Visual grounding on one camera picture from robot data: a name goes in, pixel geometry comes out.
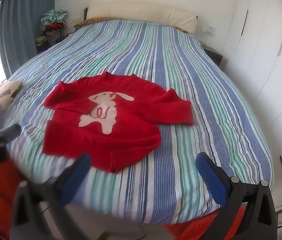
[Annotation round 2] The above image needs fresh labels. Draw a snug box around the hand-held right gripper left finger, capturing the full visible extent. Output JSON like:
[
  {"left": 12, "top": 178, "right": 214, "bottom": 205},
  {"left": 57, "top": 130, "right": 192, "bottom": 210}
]
[{"left": 9, "top": 152, "right": 92, "bottom": 240}]

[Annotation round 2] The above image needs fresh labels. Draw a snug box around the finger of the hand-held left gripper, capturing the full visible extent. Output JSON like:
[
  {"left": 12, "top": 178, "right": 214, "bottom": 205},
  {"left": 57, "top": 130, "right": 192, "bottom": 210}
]
[{"left": 0, "top": 124, "right": 22, "bottom": 142}]

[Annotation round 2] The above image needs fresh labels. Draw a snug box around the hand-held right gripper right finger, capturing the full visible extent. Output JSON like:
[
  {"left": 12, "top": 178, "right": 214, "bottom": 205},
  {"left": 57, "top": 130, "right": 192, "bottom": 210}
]
[{"left": 195, "top": 151, "right": 279, "bottom": 240}]

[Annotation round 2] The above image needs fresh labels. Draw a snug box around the red sweater with dog print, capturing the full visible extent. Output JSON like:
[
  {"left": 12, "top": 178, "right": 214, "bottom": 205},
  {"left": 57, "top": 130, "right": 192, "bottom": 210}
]
[{"left": 41, "top": 71, "right": 194, "bottom": 174}]

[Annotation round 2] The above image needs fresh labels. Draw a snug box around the pile of assorted clothes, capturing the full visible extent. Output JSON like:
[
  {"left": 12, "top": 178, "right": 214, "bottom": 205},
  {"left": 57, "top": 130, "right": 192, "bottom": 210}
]
[{"left": 34, "top": 9, "right": 69, "bottom": 48}]

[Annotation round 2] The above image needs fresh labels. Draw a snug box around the beige printed cushion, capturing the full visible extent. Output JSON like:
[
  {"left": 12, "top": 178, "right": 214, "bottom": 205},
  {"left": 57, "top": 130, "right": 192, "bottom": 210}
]
[{"left": 0, "top": 80, "right": 22, "bottom": 117}]

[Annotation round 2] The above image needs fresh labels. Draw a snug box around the blue curtain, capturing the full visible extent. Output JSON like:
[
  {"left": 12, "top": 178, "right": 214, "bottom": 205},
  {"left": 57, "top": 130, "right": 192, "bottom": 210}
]
[{"left": 0, "top": 0, "right": 57, "bottom": 78}]

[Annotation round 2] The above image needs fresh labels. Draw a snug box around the striped blue green bed blanket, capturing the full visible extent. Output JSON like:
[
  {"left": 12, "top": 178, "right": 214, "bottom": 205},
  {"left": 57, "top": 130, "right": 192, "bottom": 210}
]
[{"left": 0, "top": 20, "right": 275, "bottom": 224}]

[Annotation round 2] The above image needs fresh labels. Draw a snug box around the dark nightstand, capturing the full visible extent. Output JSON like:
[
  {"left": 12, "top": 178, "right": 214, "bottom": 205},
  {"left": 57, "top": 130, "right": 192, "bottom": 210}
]
[{"left": 202, "top": 46, "right": 223, "bottom": 67}]

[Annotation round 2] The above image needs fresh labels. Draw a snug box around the white wardrobe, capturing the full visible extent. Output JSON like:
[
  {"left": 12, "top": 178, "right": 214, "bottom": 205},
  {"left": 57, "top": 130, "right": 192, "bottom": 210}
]
[{"left": 221, "top": 0, "right": 282, "bottom": 213}]

